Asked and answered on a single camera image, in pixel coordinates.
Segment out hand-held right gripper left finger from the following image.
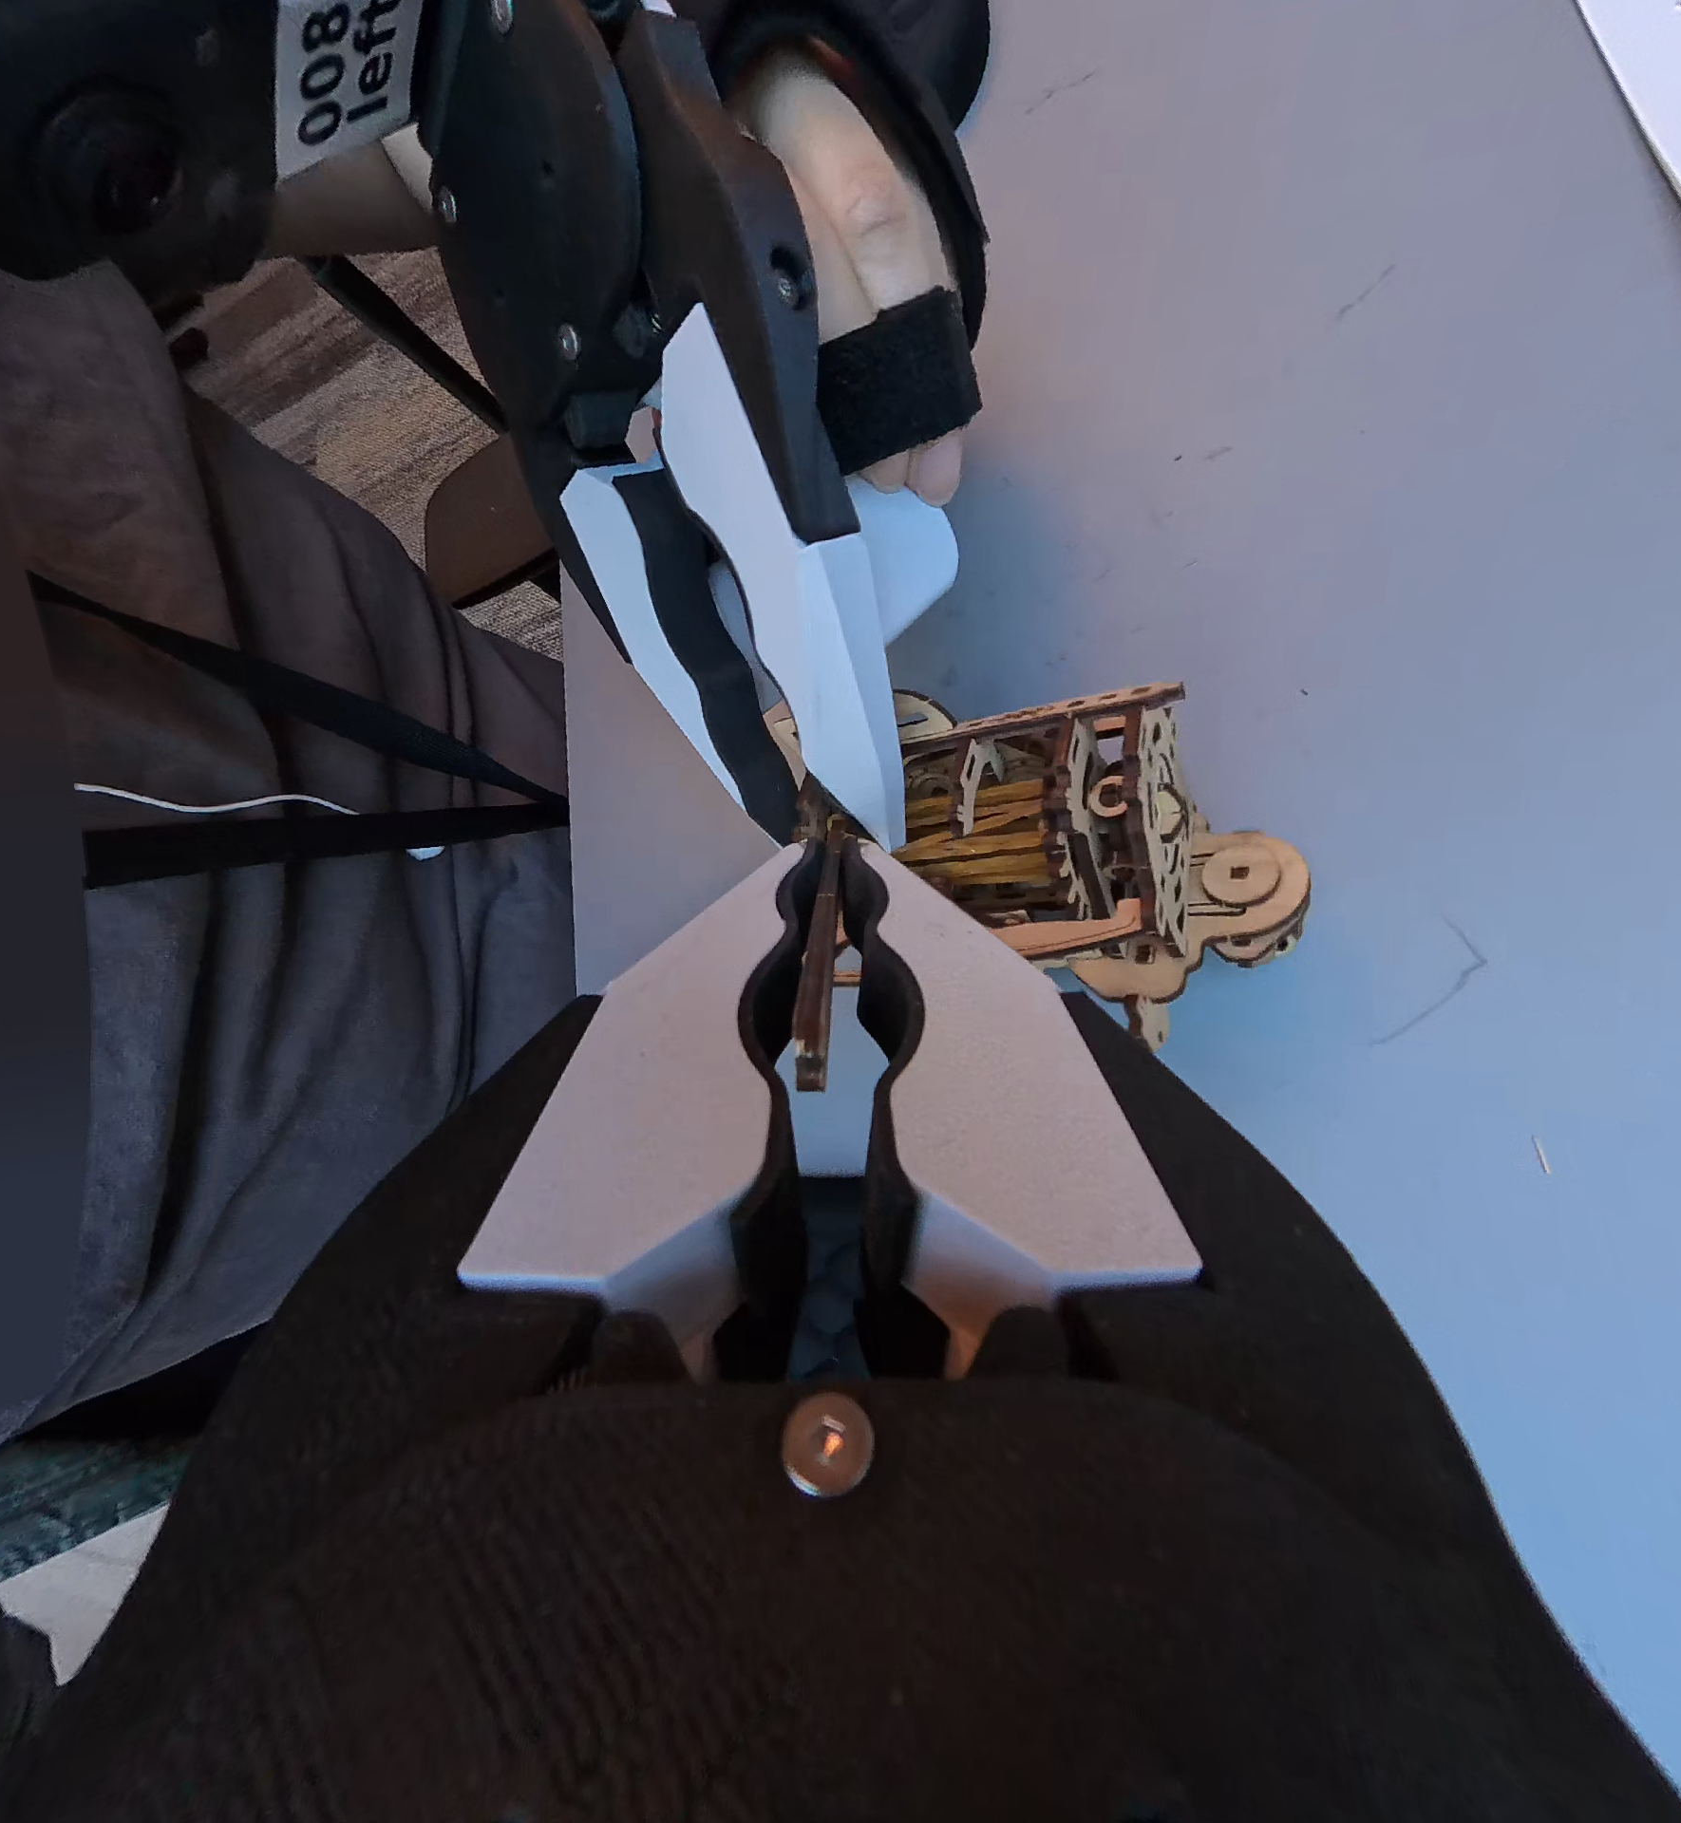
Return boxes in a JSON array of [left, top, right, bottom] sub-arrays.
[[457, 840, 838, 1384]]

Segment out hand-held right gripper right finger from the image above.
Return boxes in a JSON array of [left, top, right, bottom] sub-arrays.
[[838, 840, 1206, 1384]]

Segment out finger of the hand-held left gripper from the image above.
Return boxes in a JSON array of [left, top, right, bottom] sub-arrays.
[[560, 461, 803, 844], [658, 303, 914, 852]]

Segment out small wooden part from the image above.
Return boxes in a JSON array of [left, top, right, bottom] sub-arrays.
[[790, 817, 858, 1095]]

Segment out wooden model vehicle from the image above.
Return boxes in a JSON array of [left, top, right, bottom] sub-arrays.
[[771, 680, 1314, 1053]]

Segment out person's left hand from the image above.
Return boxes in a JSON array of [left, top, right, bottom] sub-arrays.
[[742, 34, 968, 510]]

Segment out person's grey trousers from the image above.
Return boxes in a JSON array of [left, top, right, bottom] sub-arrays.
[[0, 233, 579, 1440]]

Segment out black strap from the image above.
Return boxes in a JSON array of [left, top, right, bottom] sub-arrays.
[[32, 570, 573, 891]]

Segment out thin white cord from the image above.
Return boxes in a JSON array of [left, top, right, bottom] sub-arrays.
[[78, 780, 447, 864]]

